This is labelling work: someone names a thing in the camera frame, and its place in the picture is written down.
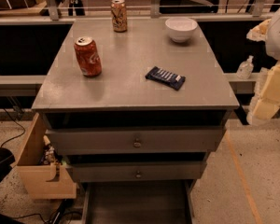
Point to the grey middle drawer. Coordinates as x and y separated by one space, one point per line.
136 171

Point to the blue rxbar blueberry bar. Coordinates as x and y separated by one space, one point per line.
166 78

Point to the white ceramic bowl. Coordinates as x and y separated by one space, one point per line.
180 29

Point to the grey open bottom drawer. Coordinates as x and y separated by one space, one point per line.
142 202

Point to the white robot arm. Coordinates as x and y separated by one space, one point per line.
272 41

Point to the grey drawer cabinet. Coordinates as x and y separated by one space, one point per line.
121 98

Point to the red coca-cola can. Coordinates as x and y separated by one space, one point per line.
87 56

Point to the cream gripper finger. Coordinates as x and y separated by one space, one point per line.
258 33
266 101

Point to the tan arizona tea can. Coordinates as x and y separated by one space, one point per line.
119 15

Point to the grey top drawer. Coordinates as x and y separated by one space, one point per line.
81 142

